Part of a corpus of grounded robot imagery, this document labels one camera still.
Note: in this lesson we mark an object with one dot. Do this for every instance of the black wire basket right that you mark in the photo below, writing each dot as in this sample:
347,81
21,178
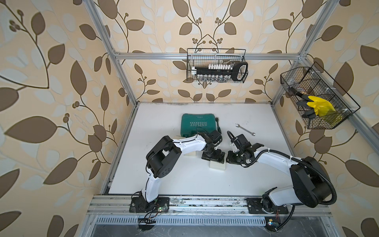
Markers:
316,81

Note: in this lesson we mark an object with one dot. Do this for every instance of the large cream jewelry box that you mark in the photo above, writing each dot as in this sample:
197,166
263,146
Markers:
217,166

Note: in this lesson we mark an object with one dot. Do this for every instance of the black pliers in basket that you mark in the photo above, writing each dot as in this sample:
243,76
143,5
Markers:
305,110

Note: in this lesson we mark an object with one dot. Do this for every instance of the black wire basket back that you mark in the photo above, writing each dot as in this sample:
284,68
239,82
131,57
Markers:
205,56

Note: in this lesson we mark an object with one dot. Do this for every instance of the black wire basket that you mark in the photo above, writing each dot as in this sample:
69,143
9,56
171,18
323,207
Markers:
205,56
316,81

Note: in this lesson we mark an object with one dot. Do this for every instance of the green plastic tool case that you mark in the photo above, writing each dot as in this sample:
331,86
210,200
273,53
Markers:
191,124

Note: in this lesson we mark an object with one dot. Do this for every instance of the silver open-end wrench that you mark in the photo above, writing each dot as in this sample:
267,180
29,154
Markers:
244,129

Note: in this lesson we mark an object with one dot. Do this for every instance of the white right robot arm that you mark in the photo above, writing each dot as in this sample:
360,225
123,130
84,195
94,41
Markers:
310,186

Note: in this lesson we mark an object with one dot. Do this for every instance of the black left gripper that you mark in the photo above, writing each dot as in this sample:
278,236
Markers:
217,158

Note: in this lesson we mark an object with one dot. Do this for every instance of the yellow rubber glove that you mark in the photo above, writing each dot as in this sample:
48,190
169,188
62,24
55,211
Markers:
320,106

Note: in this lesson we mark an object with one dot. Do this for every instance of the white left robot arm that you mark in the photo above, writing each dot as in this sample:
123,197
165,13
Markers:
162,158

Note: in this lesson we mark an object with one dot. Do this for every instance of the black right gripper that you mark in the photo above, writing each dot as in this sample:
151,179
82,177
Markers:
230,159

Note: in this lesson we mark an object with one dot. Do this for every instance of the socket set rail black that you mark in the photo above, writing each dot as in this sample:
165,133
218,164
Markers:
236,72

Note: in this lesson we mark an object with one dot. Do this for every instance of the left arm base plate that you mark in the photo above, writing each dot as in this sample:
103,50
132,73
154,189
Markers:
140,205

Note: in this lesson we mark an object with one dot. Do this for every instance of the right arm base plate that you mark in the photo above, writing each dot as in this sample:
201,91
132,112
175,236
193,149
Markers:
264,205

